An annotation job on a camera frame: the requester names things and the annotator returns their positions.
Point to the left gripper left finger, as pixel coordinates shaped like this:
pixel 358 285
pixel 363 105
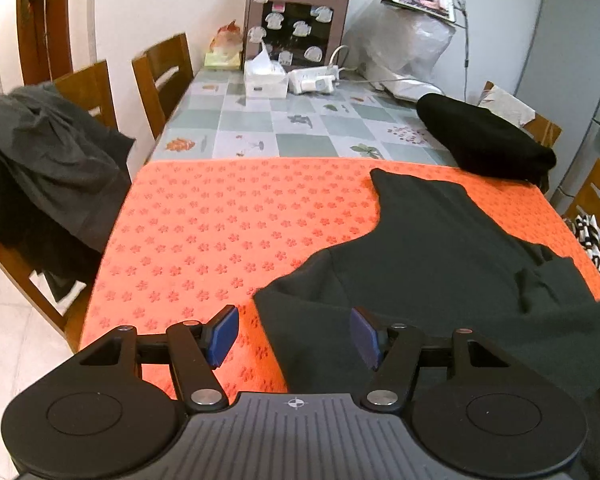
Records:
pixel 196 350

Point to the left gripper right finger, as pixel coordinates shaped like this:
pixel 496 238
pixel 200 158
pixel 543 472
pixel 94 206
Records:
pixel 392 352

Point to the black long-sleeve shirt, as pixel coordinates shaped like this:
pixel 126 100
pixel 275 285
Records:
pixel 436 261

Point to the dark clothes on chair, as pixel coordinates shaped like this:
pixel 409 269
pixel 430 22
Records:
pixel 63 179

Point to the orange patterned table mat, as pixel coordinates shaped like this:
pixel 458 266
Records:
pixel 193 237

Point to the near wooden chair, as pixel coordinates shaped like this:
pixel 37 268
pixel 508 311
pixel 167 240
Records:
pixel 69 324

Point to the folded black garment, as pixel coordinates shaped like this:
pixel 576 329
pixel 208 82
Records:
pixel 455 125

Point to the checkered tablecloth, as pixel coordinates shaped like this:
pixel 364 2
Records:
pixel 216 120

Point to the cardboard box with paper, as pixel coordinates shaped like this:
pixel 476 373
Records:
pixel 520 115

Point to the white tissue box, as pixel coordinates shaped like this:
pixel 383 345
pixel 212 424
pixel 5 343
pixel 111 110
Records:
pixel 264 78

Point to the white power strip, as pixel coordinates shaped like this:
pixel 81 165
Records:
pixel 321 79

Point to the middle wooden chair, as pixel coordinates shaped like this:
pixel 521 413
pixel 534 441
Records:
pixel 90 90

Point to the far wooden chair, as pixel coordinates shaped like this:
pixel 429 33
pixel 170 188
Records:
pixel 163 73

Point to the snack bag on table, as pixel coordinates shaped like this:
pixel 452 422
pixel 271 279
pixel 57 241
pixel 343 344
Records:
pixel 225 50

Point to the white plastic bag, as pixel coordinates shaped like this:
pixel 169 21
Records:
pixel 396 49

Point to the grey refrigerator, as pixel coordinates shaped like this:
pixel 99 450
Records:
pixel 561 81

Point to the brown water dispenser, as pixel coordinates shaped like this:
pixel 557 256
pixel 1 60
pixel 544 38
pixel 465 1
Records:
pixel 296 33

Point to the brown wooden door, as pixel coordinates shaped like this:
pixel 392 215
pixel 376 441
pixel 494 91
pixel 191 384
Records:
pixel 43 40

